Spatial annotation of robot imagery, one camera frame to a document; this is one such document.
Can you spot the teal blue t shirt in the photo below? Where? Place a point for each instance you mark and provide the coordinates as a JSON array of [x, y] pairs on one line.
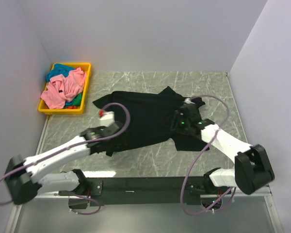
[[59, 69]]

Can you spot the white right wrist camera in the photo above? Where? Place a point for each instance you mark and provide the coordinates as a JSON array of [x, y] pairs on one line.
[[188, 101]]

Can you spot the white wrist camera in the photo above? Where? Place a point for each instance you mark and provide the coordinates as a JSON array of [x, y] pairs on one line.
[[106, 118], [188, 101]]

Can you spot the orange red t shirt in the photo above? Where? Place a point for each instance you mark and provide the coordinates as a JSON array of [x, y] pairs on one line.
[[71, 107]]

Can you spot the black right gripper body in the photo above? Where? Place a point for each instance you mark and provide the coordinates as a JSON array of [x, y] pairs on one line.
[[179, 124]]

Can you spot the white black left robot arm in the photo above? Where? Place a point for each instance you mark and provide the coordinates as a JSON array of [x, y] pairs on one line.
[[28, 177]]

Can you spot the aluminium extrusion rail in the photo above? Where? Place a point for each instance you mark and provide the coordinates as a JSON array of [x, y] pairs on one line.
[[264, 191]]

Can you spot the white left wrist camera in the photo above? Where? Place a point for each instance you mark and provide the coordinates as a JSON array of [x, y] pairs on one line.
[[106, 118]]

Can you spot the black t shirt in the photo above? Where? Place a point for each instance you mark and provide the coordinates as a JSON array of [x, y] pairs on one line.
[[151, 117]]

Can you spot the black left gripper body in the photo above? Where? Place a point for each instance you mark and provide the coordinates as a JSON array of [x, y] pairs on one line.
[[111, 145]]

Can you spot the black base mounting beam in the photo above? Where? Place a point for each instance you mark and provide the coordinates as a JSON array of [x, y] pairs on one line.
[[150, 190]]

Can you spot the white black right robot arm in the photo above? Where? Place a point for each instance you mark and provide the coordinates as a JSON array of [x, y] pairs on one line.
[[252, 168]]

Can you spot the pink t shirt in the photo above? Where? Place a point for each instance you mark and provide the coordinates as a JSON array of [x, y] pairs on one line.
[[61, 89]]

